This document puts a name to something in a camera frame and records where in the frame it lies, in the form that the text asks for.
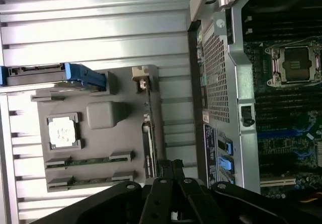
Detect green RAM stick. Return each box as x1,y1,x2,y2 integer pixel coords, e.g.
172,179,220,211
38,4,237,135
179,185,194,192
71,177,114,186
64,157,113,167

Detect blue plastic case latch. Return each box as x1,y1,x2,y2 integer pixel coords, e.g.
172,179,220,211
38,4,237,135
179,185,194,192
218,155,235,175
220,137,234,157

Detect dark blue label sticker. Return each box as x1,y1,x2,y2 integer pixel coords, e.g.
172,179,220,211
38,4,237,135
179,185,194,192
203,124,220,184

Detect black graphics card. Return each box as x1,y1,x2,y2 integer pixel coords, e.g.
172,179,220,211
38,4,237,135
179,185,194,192
141,90,158,179

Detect gray plastic parts rack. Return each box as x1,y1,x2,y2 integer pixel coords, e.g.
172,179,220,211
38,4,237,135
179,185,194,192
30,64,168,193

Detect white expansion slot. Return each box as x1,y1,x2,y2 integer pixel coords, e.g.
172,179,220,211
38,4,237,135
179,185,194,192
260,177,297,187

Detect dark green motherboard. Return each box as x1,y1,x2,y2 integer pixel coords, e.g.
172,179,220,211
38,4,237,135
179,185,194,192
243,35,322,202

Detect silver CPU chip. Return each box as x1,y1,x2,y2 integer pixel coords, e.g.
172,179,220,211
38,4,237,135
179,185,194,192
48,117,81,149

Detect silver open PC case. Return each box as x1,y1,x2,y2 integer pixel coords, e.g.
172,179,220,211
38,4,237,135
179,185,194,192
187,0,322,202

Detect gray chipset heatsink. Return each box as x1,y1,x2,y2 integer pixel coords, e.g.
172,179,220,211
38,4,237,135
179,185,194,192
313,138,322,167

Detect disk drive with blue carrier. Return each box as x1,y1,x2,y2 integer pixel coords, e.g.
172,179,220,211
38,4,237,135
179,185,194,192
0,62,106,93

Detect metal CPU socket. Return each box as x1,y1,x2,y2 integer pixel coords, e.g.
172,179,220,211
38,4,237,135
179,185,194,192
265,40,322,89

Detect yellow and red power wires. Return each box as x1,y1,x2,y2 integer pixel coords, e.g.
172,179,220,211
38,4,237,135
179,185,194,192
304,193,322,205

